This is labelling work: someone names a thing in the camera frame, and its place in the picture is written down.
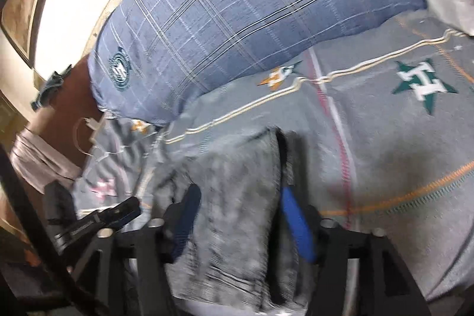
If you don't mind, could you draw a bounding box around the white charging cable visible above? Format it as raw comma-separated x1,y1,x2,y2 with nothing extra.
73,118,124,158

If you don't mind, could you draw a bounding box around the grey star-print bed sheet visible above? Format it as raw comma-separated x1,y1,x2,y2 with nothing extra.
70,9,474,316

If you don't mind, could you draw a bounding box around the dark green cloth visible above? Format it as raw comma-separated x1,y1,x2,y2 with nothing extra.
31,64,73,111

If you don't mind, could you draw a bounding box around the blue plaid pillow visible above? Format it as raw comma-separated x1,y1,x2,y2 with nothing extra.
88,0,426,128

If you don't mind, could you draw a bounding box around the brown wooden headboard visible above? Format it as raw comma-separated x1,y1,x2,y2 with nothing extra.
25,53,109,170

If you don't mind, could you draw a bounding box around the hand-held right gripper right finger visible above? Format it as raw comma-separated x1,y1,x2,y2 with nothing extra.
279,186,432,316

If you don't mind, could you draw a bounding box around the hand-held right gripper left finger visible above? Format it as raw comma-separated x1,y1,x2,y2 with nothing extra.
68,184,203,316

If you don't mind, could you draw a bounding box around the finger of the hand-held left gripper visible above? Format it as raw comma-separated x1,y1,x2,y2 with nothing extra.
69,197,142,240

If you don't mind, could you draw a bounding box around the pale pink cloth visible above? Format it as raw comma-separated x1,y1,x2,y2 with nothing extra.
9,129,83,193

